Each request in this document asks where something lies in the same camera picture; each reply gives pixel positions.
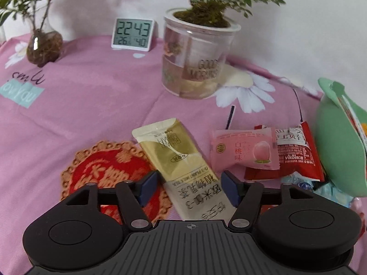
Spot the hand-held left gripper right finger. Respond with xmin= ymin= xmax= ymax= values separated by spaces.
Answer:
xmin=222 ymin=170 xmax=313 ymax=233

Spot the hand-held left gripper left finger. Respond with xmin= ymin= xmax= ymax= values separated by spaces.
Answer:
xmin=67 ymin=170 xmax=159 ymax=232

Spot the gold and white sachet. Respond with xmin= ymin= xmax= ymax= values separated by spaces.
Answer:
xmin=131 ymin=117 xmax=237 ymax=222

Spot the green plastic bowl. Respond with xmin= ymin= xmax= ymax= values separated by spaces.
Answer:
xmin=314 ymin=77 xmax=367 ymax=198

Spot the round red gold-edged packet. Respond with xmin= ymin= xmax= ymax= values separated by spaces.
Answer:
xmin=60 ymin=140 xmax=174 ymax=224

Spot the pink peach snack packet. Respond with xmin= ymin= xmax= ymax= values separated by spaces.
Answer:
xmin=211 ymin=126 xmax=280 ymax=171

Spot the red and white snack packet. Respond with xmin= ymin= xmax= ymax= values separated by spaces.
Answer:
xmin=243 ymin=121 xmax=326 ymax=183

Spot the light blue snack packet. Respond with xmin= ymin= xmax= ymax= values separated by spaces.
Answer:
xmin=312 ymin=181 xmax=354 ymax=207

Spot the pink floral tablecloth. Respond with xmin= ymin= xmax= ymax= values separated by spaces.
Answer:
xmin=0 ymin=31 xmax=367 ymax=275

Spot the potted plant in clear pot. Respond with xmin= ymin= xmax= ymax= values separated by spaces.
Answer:
xmin=163 ymin=0 xmax=287 ymax=100

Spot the red and white striped packet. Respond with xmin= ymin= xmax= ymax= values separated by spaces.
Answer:
xmin=338 ymin=94 xmax=367 ymax=147

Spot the white digital clock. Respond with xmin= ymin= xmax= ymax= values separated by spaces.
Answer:
xmin=111 ymin=17 xmax=156 ymax=52

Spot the leafy plant in glass vase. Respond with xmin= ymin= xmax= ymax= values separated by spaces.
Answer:
xmin=0 ymin=0 xmax=98 ymax=67

